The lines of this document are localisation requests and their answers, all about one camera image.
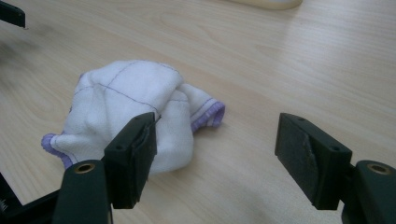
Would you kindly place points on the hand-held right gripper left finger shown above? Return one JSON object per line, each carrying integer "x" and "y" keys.
{"x": 129, "y": 161}

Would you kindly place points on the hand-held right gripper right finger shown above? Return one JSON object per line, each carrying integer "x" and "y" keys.
{"x": 311, "y": 155}

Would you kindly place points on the white cloth with purple trim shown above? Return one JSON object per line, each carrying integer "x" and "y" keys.
{"x": 124, "y": 102}

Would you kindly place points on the cream rounded object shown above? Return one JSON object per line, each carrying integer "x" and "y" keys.
{"x": 267, "y": 3}

